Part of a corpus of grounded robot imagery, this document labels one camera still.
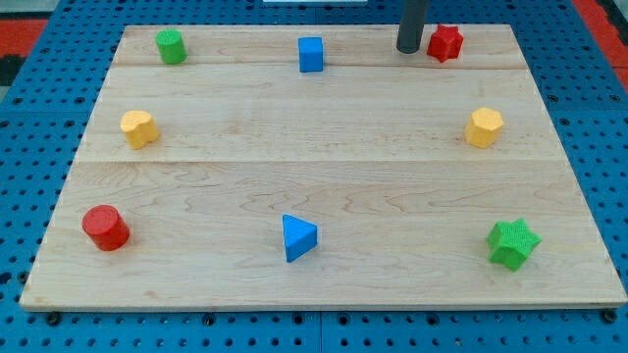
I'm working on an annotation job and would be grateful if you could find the wooden board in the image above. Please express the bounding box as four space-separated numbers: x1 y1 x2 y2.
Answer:
21 25 627 312

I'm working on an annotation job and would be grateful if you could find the green star block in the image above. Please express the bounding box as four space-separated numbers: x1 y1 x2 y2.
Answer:
487 219 543 272

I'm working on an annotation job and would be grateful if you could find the yellow heart block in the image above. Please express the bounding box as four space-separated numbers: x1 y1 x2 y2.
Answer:
120 110 160 149

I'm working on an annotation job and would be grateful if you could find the yellow hexagon block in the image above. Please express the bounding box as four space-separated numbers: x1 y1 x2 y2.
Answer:
464 107 504 149

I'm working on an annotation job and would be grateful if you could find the red star block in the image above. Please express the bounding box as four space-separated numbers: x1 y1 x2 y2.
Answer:
427 24 464 63

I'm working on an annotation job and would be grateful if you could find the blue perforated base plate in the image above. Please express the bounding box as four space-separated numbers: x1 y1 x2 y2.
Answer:
1 0 627 352

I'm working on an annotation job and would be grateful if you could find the blue cube block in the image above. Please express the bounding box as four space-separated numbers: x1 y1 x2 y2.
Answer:
297 36 324 73

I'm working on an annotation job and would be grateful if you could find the green cylinder block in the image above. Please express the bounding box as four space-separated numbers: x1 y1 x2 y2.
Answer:
155 28 187 65

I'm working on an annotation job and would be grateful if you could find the blue triangle block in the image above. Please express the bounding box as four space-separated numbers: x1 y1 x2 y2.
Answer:
282 215 318 263

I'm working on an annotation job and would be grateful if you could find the red cylinder block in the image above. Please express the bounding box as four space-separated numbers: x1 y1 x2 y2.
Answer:
81 205 131 251

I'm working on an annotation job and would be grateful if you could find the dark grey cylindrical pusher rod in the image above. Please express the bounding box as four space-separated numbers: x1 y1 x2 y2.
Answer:
396 0 429 54

